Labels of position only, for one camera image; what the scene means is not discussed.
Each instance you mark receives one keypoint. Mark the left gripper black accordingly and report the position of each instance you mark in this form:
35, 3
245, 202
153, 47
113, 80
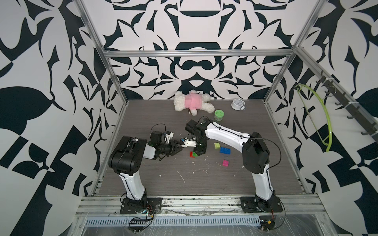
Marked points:
174, 148

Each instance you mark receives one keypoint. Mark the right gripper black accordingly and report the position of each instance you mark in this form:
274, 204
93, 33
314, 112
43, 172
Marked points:
198, 150

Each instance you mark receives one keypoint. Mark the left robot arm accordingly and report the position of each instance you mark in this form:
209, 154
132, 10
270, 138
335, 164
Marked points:
126, 160

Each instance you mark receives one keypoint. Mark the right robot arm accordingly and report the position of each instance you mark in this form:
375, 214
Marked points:
254, 151

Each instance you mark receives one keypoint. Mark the blue lego brick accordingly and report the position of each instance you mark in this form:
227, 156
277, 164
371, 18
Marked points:
225, 150

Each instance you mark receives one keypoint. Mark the pink lego brick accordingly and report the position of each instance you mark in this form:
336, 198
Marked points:
225, 163

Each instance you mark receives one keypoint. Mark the green lidded jar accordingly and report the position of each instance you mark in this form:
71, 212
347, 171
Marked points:
218, 115

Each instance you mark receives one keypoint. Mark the white teddy bear pink shirt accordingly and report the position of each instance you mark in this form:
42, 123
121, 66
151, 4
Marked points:
193, 102

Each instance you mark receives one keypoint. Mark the white alarm clock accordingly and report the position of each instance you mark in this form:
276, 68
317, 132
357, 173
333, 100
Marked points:
238, 105

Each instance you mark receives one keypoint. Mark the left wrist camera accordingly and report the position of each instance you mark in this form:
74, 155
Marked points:
161, 137

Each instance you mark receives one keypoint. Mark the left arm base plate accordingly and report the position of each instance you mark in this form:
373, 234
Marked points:
150, 204

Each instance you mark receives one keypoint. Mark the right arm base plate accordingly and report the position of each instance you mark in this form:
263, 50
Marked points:
257, 204

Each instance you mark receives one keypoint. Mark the aluminium frame rail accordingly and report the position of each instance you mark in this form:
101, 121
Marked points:
197, 53

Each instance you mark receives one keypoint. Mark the black wall hook rail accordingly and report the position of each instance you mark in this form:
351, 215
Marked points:
355, 109

